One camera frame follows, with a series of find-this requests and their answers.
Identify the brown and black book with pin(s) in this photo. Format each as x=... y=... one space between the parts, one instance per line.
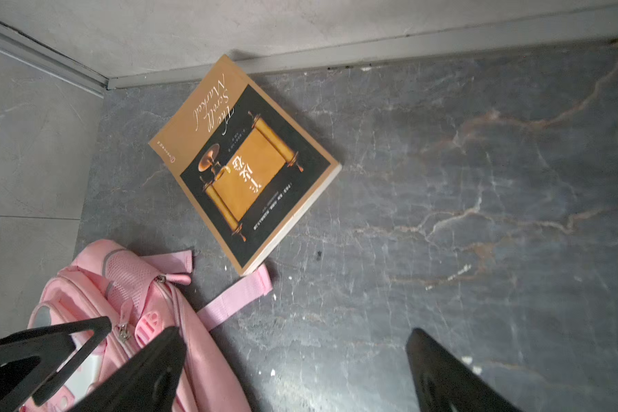
x=248 y=168

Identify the pink school backpack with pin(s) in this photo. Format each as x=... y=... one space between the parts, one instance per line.
x=141 y=297

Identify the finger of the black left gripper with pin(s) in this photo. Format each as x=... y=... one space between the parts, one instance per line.
x=35 y=363

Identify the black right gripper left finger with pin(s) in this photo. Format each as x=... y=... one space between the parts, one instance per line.
x=147 y=382

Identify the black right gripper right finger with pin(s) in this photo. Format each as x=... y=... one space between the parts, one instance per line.
x=443 y=383

